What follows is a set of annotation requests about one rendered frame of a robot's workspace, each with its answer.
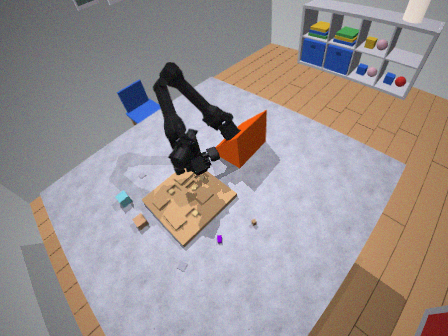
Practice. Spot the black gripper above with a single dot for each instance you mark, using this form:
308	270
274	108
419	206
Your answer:
211	152

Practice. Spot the teal cube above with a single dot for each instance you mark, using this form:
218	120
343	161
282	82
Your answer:
123	199

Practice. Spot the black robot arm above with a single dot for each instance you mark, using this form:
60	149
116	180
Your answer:
174	128

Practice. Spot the dark grey bent rod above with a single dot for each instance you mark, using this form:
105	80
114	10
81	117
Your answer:
182	266

